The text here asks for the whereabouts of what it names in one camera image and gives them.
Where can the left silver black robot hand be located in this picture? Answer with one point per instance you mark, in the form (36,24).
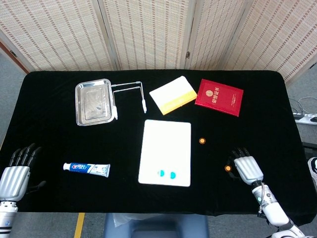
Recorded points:
(13,182)

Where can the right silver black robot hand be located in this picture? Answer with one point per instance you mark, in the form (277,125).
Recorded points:
(248,169)

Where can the orange button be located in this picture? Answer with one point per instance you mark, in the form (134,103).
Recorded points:
(227,168)
(202,140)

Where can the cyan button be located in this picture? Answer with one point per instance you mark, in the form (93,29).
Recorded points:
(161,173)
(172,175)

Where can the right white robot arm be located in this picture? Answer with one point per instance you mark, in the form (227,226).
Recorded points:
(272,208)

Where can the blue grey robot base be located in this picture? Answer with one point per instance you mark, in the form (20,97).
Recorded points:
(158,225)

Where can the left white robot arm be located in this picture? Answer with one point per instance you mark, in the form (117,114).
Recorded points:
(6,218)

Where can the white rectangular board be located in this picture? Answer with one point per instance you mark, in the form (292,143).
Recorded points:
(164,146)

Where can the black velvet tablecloth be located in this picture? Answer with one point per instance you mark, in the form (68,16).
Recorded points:
(49,129)

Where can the white sneaker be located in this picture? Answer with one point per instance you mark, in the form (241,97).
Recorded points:
(313,171)

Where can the blue white toothpaste tube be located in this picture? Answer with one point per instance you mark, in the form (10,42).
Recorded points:
(86,168)

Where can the white power strip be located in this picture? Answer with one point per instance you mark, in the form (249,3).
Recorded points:
(305,119)

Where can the red certificate book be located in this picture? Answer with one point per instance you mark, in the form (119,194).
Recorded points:
(218,98)

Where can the stainless steel tray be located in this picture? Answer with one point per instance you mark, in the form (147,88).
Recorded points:
(92,101)

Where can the bamboo folding screen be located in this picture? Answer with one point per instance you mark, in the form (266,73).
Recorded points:
(148,32)

